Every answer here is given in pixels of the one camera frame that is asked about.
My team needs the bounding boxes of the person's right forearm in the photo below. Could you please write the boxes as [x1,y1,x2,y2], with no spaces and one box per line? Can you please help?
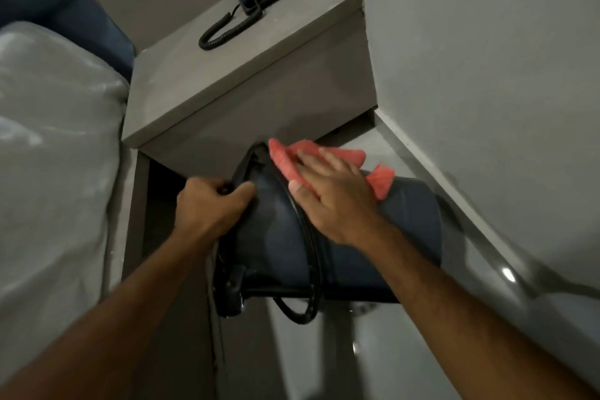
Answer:
[358,222,600,400]

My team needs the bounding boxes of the pink cleaning cloth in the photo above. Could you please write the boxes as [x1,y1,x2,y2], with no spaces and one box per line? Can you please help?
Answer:
[268,138,395,201]

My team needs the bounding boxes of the blue upholstered headboard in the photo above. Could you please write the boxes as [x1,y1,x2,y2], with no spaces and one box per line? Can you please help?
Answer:
[0,0,137,82]

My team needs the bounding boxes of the dark blue plastic bucket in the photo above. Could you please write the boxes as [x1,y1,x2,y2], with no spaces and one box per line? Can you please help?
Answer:
[212,142,443,325]

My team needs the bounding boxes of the person's left hand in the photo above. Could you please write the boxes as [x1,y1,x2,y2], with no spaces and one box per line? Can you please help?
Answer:
[173,177,257,250]

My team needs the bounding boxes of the grey bedside table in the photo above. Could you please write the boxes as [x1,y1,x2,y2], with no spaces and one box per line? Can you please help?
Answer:
[105,0,378,400]

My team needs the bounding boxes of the person's left forearm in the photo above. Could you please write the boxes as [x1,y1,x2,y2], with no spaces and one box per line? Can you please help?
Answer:
[0,228,221,400]

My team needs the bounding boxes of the black coiled telephone cord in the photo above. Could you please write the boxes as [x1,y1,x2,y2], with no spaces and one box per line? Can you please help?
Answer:
[198,0,264,51]

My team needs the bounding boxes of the white bed sheet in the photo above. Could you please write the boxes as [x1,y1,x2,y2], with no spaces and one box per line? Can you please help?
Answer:
[0,21,131,377]

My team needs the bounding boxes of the person's right hand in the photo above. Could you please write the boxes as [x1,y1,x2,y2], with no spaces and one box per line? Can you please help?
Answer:
[288,148,386,249]

